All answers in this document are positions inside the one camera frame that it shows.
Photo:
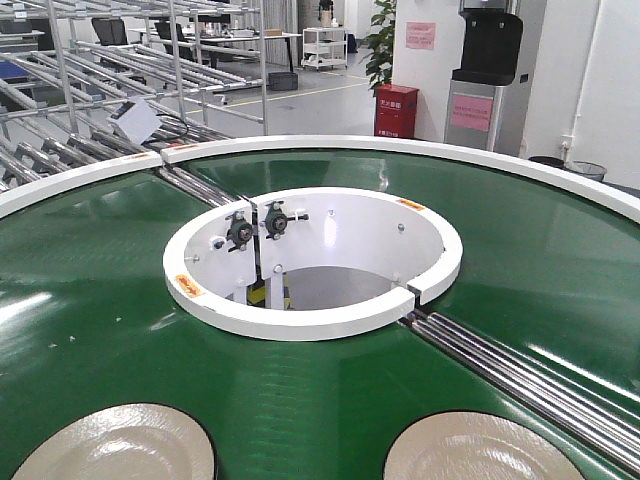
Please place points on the white control box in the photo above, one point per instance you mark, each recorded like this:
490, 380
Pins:
135, 120

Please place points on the pink wall notice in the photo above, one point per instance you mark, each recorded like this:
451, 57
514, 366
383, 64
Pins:
420, 35

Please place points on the wire mesh waste bin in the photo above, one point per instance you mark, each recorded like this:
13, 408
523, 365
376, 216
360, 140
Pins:
588, 170

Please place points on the beige plate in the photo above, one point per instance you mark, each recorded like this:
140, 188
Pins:
474, 445
128, 441

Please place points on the white outer conveyor rim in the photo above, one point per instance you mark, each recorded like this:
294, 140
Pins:
38, 190

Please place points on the white wheeled cart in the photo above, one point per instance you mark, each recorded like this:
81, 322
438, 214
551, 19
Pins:
324, 47

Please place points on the red fire extinguisher cabinet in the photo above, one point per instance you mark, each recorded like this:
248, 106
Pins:
395, 111

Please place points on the steel rollers near right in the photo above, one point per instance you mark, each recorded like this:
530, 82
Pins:
599, 423

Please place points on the green potted plant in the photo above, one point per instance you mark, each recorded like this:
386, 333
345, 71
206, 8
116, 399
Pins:
380, 41

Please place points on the green circular conveyor belt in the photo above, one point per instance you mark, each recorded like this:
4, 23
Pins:
87, 321

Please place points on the black grey water dispenser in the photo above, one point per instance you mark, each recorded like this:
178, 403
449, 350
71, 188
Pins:
491, 45

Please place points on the metal roller rack shelving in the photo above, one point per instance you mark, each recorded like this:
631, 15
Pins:
77, 62

